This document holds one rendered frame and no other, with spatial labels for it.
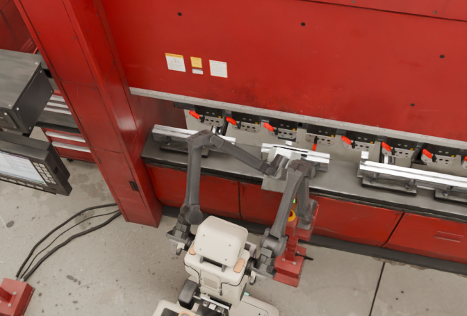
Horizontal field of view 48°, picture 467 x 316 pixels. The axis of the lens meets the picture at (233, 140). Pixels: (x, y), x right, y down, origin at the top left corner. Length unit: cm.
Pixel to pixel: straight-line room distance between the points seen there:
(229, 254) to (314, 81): 86
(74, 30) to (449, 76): 155
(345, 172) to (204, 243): 108
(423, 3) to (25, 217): 320
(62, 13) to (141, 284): 215
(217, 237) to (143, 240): 161
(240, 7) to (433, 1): 72
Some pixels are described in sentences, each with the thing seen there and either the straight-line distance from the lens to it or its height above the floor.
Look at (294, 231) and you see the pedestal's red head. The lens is 304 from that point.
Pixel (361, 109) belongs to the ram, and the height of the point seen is 153.
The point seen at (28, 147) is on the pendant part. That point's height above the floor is 160.
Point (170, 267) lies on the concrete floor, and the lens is 378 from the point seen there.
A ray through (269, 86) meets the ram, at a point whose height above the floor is 159.
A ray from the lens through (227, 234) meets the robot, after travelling 232.
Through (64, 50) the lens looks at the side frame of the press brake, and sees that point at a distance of 238.
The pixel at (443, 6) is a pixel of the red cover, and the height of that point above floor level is 221.
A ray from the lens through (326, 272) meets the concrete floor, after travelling 376.
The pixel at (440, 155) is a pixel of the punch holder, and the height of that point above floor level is 125.
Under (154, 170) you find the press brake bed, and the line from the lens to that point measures 329.
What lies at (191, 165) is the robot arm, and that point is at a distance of 242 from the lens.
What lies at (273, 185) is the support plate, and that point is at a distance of 286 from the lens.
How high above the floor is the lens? 353
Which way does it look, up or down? 57 degrees down
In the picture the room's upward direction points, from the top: 3 degrees counter-clockwise
